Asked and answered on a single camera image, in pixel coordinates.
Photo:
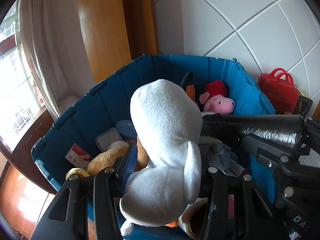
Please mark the clear cotton swab box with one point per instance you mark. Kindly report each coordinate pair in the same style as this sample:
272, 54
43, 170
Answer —
104, 140

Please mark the pig plush orange dress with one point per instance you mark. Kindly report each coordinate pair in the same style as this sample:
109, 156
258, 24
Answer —
189, 89

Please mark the blue plastic storage crate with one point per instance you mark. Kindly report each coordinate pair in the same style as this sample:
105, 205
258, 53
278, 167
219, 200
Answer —
106, 104

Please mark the white red carton box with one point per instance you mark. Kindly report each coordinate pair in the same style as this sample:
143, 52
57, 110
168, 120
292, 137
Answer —
78, 157

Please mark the pig plush red dress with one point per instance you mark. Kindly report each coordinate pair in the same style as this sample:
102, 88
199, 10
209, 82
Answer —
216, 99

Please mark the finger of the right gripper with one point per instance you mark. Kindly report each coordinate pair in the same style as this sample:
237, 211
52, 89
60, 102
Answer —
274, 156
311, 133

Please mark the black gift box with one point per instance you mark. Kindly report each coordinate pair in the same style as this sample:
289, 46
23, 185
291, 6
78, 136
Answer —
303, 105

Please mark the white plush duck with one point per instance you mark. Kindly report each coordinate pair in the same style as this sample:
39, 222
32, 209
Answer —
168, 124

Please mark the black roll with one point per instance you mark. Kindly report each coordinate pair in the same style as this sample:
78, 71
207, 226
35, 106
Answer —
283, 130

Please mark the red toy suitcase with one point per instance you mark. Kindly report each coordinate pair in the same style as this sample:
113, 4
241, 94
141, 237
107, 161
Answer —
279, 88

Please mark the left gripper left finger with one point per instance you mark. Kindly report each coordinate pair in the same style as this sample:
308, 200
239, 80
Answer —
109, 184

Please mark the blue plastic toy handle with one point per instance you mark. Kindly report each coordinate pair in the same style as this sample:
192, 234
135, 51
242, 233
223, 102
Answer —
126, 129

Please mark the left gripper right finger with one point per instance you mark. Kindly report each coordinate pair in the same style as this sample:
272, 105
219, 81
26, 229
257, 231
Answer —
216, 221

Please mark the grey furry plush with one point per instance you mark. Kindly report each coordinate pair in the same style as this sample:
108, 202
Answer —
216, 155

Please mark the white curtain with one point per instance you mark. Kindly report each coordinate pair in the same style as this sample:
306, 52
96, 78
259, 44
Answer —
55, 52

